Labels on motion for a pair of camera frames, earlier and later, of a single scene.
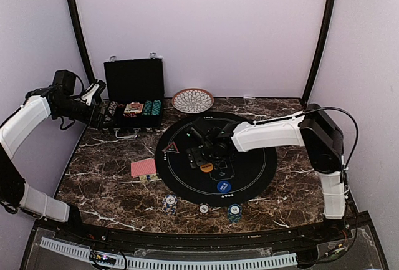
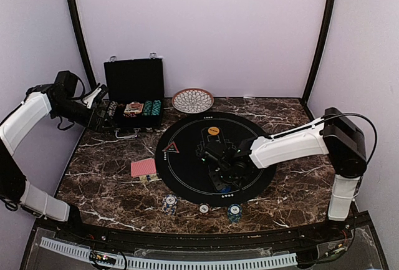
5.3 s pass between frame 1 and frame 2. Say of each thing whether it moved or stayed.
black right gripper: moved
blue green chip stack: stayed
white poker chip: stayed
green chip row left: stayed
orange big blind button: moved
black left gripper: stayed
